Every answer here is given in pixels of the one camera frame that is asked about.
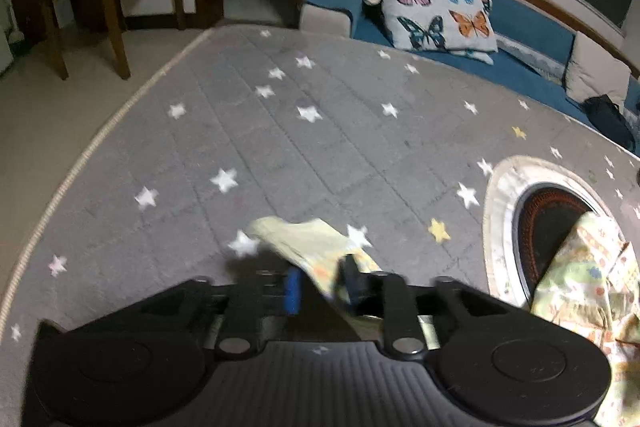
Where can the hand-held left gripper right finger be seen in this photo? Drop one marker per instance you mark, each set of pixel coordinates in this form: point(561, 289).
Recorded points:
point(351, 282)

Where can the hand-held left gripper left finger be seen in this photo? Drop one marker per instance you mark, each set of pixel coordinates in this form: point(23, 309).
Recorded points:
point(292, 291)

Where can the pale yellow printed garment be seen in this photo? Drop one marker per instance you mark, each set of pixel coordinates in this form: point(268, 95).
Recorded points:
point(585, 287)
point(310, 242)

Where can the butterfly print pillow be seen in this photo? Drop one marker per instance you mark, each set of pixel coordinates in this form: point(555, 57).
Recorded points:
point(430, 12)

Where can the light patterned sofa cloth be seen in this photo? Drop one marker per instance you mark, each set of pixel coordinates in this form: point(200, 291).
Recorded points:
point(532, 57)

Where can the dark bag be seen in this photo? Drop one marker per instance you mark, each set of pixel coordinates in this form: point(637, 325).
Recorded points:
point(607, 119)

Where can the blue sofa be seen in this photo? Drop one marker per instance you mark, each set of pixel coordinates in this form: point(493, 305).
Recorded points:
point(520, 22)

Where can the beige cushion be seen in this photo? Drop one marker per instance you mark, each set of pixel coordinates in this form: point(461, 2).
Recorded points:
point(595, 69)

